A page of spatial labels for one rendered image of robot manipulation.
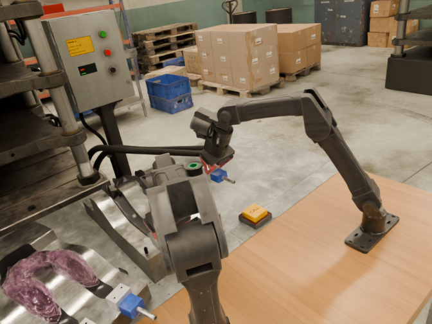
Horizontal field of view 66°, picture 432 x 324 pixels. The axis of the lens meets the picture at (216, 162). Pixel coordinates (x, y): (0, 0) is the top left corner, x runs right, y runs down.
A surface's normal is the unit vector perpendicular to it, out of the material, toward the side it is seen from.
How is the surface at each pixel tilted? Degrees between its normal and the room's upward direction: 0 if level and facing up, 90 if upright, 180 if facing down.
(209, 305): 99
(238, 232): 0
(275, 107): 87
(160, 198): 44
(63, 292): 29
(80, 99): 90
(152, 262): 90
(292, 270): 0
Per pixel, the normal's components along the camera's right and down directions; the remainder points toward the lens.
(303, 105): -0.36, 0.48
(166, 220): 0.10, -0.33
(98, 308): -0.13, -0.87
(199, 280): 0.29, 0.56
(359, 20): -0.80, 0.37
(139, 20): 0.56, 0.32
